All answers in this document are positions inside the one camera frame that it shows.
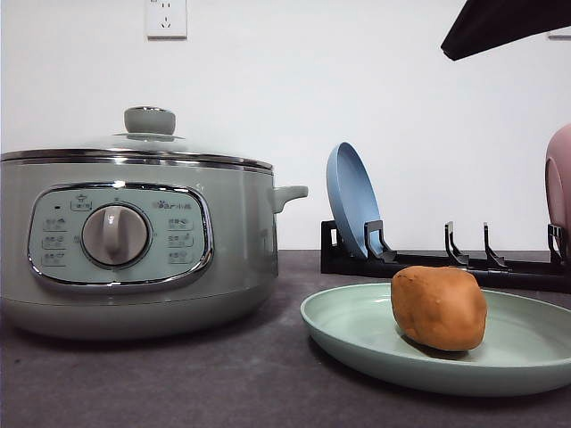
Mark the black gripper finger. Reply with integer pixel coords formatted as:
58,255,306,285
441,0,571,61

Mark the brown potato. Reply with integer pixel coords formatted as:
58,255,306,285
391,266,488,350

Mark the green plate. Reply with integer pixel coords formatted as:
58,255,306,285
300,282,571,397

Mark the glass steamer lid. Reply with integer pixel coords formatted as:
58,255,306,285
0,106,274,172

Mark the pink plate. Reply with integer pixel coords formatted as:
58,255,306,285
545,123,571,233

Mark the blue plate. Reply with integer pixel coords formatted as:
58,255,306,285
327,142,382,258

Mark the green electric steamer pot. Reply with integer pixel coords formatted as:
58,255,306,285
0,149,308,340

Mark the black dish rack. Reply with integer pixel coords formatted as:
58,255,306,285
320,219,571,293

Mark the gray table mat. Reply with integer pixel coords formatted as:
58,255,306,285
0,250,571,428

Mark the white wall socket right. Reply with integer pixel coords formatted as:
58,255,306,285
548,26,571,40

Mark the white wall socket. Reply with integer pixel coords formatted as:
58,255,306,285
548,26,571,40
146,0,188,42

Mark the white wall socket left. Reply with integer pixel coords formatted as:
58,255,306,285
146,0,188,42

